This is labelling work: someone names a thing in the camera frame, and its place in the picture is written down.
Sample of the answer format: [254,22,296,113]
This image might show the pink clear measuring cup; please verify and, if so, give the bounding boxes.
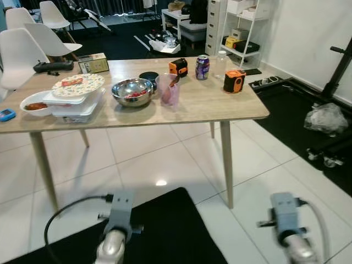
[156,74,182,107]

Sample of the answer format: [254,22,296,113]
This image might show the orange carrot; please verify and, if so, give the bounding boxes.
[162,76,179,104]

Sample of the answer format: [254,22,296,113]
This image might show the black floor mat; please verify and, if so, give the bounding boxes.
[249,77,352,197]
[0,187,229,264]

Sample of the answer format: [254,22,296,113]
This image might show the crumpled clear plastic bag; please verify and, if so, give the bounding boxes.
[304,103,349,136]

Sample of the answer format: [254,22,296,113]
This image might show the steel mixing bowl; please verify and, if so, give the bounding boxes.
[111,78,155,108]

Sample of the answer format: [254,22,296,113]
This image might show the clear plastic food container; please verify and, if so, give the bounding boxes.
[54,107,103,124]

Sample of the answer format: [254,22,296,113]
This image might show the red food pieces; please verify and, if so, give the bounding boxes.
[124,90,148,100]

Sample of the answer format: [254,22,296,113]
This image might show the light wooden table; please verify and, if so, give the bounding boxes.
[0,57,270,211]

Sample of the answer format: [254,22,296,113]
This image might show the black power strip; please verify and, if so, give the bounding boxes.
[249,76,285,92]

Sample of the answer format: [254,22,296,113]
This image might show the white plastic food container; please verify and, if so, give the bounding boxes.
[42,88,106,117]

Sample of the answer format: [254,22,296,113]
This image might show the orange black tape measure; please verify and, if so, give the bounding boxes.
[223,69,247,94]
[168,57,189,78]

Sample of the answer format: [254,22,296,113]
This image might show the floral round plate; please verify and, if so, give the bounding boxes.
[52,74,106,99]

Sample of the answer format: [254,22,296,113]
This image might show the black round lid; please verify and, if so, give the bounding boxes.
[139,71,160,84]

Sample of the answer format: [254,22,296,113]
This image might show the white bowl with red sauce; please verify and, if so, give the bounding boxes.
[20,92,53,117]

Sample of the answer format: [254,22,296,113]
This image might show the red snack packet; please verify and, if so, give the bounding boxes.
[61,78,84,87]

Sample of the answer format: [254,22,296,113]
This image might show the black wheeled stand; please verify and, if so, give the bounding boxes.
[283,37,352,169]

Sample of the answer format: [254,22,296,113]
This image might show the clear plastic bottle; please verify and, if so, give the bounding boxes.
[215,50,229,79]

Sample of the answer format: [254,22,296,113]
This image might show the purple drink can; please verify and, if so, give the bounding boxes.
[195,54,211,81]

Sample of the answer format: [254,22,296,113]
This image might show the printed tea box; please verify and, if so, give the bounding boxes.
[78,53,110,74]

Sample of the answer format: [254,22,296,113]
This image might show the white shelf rack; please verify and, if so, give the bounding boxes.
[219,0,263,69]

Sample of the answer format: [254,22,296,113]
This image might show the small blue device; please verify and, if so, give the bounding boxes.
[0,108,16,122]

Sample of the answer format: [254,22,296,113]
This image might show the black case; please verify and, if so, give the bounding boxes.
[235,42,261,55]

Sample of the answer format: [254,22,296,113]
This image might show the black handheld controller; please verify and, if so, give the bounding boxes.
[33,59,74,74]

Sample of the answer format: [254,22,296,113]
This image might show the white floor appliance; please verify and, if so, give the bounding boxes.
[147,33,182,55]

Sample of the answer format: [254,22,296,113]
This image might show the small yellow box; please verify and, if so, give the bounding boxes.
[225,36,240,50]

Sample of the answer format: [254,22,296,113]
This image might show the white drawer cabinet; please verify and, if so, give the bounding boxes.
[205,0,228,56]

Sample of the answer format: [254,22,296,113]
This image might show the grey ottoman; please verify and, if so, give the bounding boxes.
[178,20,208,46]

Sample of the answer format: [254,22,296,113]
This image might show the white shell chair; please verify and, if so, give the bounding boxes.
[40,1,72,31]
[4,7,35,29]
[23,23,83,62]
[0,27,35,91]

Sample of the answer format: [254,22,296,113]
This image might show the white side table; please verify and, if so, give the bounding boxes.
[161,8,191,40]

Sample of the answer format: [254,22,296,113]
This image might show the black bag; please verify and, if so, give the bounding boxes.
[189,0,209,24]

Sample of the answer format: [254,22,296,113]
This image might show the tan hat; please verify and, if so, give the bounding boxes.
[167,1,186,12]

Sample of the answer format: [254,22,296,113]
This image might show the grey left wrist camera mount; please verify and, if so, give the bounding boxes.
[104,191,138,243]

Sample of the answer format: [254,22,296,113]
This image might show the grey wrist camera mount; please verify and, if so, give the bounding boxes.
[104,191,138,243]
[269,192,307,245]

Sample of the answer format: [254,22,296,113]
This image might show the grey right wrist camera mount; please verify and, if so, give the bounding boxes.
[269,192,307,245]

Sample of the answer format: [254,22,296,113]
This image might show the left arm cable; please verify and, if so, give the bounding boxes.
[44,194,114,264]

